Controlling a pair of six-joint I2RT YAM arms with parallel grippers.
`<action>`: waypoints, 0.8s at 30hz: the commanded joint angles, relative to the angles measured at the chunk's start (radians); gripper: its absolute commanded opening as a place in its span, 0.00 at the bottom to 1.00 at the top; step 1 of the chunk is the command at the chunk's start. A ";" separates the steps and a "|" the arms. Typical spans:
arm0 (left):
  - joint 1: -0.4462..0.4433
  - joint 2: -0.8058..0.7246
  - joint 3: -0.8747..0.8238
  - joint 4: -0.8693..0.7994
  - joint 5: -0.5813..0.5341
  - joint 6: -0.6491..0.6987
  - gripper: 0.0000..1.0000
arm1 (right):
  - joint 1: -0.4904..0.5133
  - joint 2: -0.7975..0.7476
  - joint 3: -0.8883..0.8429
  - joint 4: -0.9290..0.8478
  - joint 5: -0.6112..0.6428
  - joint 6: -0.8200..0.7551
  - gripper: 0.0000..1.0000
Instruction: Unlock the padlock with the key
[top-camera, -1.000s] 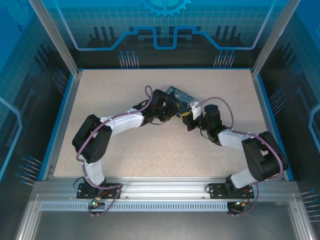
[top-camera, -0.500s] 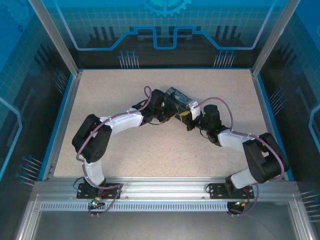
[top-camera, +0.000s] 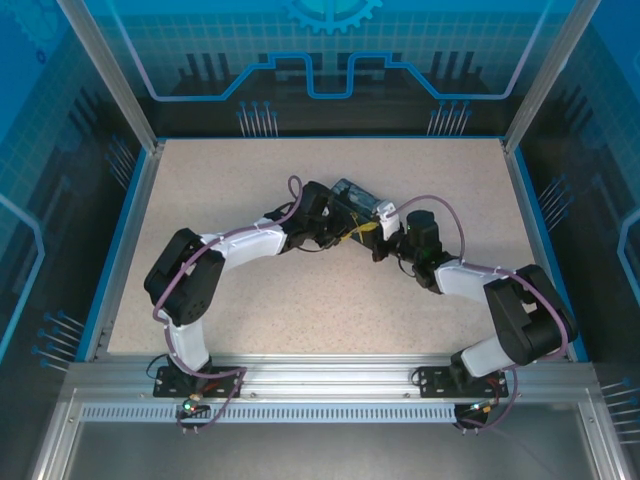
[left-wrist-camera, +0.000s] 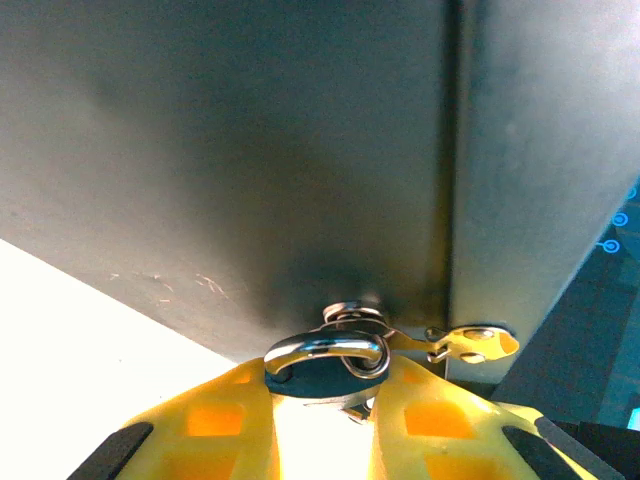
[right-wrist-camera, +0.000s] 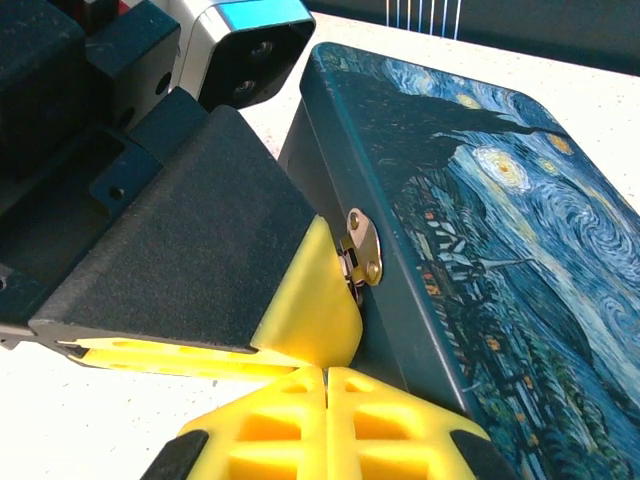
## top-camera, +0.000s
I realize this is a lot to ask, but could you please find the starry night printed tin box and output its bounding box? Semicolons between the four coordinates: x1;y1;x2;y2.
327;177;396;249

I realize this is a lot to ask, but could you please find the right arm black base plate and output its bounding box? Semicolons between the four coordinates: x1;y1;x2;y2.
414;364;509;400

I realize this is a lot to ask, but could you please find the aluminium mounting rail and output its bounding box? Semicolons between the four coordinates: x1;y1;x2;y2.
67;352;596;401

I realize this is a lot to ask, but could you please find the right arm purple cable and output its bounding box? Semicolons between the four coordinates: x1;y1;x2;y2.
392;194;577;434

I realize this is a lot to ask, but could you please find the aluminium side rail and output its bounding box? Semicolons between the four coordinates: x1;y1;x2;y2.
501;139;577;362
87;141;167;362

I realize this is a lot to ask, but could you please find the aluminium frame post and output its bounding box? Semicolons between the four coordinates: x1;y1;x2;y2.
501;0;602;155
56;0;167;154

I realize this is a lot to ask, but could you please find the cable connector with led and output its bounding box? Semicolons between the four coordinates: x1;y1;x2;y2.
466;396;502;414
180;393;212;417

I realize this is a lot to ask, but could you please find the slotted grey cable duct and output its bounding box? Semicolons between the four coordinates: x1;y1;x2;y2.
79;403;459;424

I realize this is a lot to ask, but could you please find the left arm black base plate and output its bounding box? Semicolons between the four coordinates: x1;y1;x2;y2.
151;364;246;400

